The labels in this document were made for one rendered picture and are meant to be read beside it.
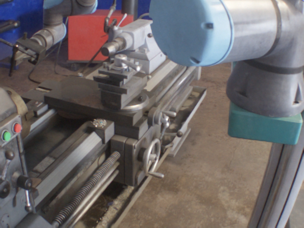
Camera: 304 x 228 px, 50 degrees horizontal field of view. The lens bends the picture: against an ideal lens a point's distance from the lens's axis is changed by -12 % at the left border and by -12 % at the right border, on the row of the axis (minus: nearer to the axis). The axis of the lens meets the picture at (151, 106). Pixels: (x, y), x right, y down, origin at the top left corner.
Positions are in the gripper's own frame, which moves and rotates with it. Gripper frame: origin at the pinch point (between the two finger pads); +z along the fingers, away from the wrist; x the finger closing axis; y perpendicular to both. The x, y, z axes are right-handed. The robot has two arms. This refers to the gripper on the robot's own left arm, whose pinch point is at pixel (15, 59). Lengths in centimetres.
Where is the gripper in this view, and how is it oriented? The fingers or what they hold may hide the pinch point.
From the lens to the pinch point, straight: 137.4
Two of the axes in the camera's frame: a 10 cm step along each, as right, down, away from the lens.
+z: -3.0, 4.8, -8.2
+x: 8.9, 4.5, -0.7
